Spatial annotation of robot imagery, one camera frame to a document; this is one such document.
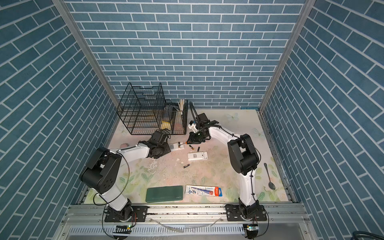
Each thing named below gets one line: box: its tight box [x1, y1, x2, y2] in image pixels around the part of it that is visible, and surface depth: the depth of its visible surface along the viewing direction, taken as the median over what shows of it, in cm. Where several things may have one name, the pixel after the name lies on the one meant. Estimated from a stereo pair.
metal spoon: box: [264, 163, 276, 191], surface depth 84 cm
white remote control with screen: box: [168, 142, 185, 151], surface depth 100 cm
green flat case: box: [145, 185, 184, 203], surface depth 80 cm
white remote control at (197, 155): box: [187, 151, 209, 161], surface depth 96 cm
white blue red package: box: [184, 185, 223, 197], surface depth 82 cm
